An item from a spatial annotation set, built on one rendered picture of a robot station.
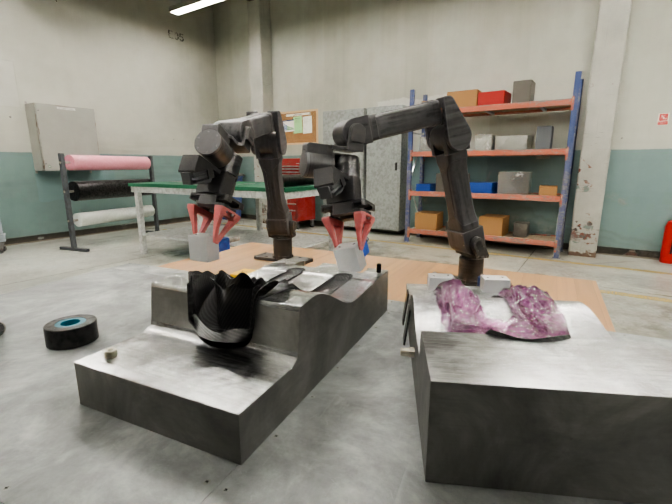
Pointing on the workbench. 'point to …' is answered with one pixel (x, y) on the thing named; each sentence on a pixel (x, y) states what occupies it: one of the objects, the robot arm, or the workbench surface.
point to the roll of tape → (70, 332)
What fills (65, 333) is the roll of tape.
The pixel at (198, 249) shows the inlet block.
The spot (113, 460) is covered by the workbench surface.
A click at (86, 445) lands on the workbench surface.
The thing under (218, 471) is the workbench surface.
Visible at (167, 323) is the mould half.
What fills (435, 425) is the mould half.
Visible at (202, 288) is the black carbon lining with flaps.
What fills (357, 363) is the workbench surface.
